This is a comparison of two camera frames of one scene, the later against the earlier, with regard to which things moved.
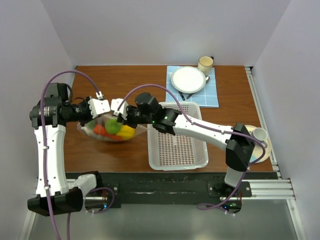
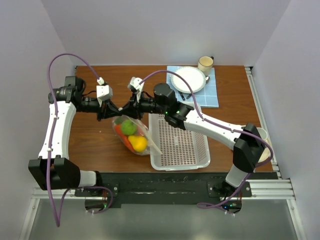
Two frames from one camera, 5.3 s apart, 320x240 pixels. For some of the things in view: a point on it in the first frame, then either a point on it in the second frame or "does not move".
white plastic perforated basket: (170, 152) does not move
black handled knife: (189, 95) does not move
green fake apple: (112, 126) to (128, 127)
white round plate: (188, 79) does not move
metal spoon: (207, 78) does not move
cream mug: (205, 63) does not move
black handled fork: (182, 95) does not move
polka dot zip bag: (105, 128) to (134, 136)
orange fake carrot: (100, 129) to (118, 129)
